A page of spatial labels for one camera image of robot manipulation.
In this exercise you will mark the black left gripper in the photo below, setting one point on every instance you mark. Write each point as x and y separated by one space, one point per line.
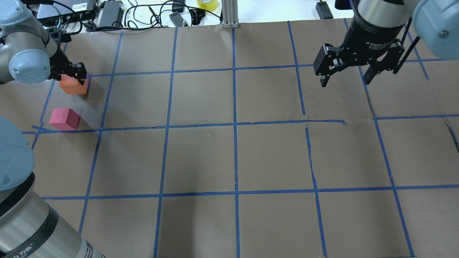
61 66

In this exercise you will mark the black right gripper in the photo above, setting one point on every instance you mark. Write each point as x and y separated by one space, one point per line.
373 36

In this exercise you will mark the orange foam cube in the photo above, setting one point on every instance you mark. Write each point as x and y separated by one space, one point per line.
71 87

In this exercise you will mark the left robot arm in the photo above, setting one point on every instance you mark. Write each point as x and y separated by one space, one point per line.
30 227

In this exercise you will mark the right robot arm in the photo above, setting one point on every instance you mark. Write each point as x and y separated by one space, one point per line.
435 22

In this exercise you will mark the pink foam cube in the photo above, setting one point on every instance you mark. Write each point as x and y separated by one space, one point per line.
64 119

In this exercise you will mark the black power adapter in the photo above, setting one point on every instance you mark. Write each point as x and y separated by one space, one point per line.
323 10

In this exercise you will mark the grey power brick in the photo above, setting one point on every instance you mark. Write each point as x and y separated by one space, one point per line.
112 13

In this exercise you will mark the yellow tape roll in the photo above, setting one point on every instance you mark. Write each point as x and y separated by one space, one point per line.
209 5

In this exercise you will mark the aluminium frame post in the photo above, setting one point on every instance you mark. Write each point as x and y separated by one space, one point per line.
229 10

